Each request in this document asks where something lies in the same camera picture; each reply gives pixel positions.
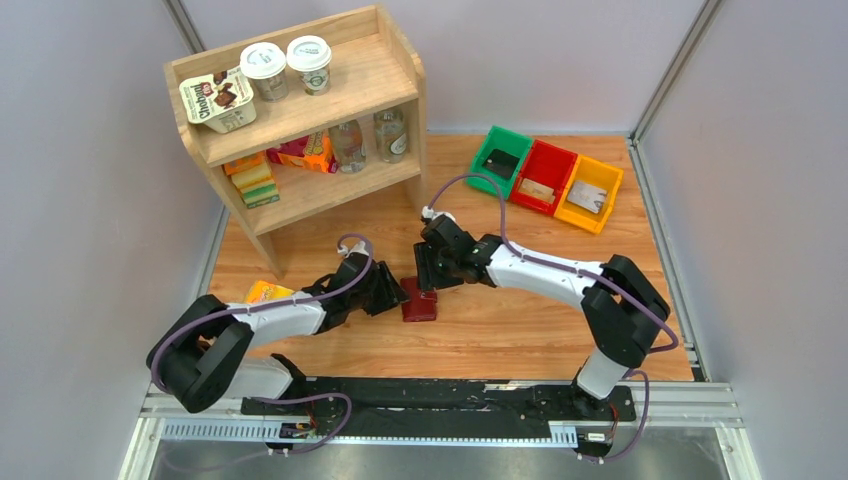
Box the red leather card holder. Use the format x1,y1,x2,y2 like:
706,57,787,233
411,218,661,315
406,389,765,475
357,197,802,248
400,277,438,323

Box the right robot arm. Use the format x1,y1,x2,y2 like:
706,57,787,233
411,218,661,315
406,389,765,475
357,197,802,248
413,208,671,400

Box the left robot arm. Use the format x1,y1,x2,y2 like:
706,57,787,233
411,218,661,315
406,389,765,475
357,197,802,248
146,253,410,413

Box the tan card in red bin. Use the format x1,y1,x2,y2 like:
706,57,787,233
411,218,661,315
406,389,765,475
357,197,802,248
518,178,555,204

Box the black card in green bin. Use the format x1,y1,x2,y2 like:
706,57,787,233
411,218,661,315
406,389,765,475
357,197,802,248
483,149,520,181

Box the silver card in yellow bin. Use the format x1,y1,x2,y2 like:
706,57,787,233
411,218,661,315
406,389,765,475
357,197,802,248
566,180,608,214

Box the orange green small box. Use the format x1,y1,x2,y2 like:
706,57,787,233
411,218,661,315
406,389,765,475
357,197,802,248
244,280,294,304

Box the green plastic bin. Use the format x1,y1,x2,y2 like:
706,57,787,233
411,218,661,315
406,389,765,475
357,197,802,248
465,125,533,199

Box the orange pink snack box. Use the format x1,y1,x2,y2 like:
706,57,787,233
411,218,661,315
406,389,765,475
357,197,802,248
266,130,338,174

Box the right glass bottle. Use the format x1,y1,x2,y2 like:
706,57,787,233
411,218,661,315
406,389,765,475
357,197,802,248
373,106,407,164

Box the glass bottle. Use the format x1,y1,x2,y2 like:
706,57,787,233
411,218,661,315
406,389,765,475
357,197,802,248
373,106,407,164
328,120,366,174

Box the red plastic bin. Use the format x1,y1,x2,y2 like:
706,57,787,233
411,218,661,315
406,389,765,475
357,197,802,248
509,140,578,216

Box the left glass bottle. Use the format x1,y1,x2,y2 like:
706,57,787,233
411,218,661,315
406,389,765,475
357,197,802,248
328,120,366,174

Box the stacked yellow green sponges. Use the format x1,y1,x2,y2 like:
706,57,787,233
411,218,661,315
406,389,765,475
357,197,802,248
223,152,280,209

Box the yellow plastic bin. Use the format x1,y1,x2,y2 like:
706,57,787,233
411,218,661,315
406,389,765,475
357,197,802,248
554,155,624,234

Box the wooden two-tier shelf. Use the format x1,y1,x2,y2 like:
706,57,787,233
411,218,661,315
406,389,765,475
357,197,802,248
164,4,427,277

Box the Chobani yogurt cup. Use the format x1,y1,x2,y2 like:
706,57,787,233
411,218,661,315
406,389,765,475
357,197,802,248
178,67,257,134

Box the right white-lidded coffee cup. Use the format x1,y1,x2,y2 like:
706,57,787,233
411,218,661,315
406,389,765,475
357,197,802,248
286,35,332,96

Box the white-lidded coffee cup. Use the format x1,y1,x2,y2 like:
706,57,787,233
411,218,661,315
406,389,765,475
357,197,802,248
239,42,289,102
286,35,332,96

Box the left white-lidded coffee cup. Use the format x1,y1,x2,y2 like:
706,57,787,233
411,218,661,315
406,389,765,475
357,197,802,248
239,42,289,102

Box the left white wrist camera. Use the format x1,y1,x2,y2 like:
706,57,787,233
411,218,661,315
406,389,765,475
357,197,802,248
337,240,371,258

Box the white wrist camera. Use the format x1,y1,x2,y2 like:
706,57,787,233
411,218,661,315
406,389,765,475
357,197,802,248
337,240,371,258
421,206,456,224

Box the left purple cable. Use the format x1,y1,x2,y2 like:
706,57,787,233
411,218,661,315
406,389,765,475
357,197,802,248
149,233,376,458

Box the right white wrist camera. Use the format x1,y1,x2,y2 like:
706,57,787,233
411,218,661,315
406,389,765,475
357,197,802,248
421,206,456,224

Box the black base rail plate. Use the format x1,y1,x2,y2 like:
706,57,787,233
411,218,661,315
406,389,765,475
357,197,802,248
240,377,637,441

